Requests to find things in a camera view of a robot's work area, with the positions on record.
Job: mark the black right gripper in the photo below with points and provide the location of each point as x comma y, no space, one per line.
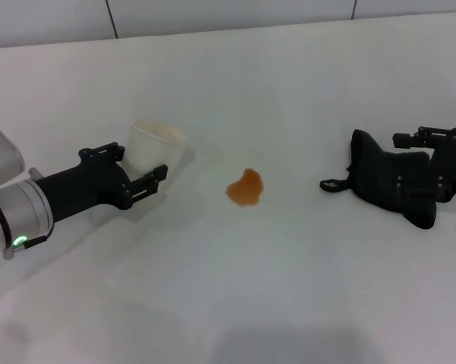
455,163

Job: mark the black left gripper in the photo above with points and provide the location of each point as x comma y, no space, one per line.
83,182

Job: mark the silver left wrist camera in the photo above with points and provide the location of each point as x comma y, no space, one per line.
0,151

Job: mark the brown water stain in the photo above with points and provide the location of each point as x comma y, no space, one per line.
246,189

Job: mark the white paper cup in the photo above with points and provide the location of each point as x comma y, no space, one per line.
151,151

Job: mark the dark blue rag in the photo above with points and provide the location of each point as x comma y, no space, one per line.
372,170

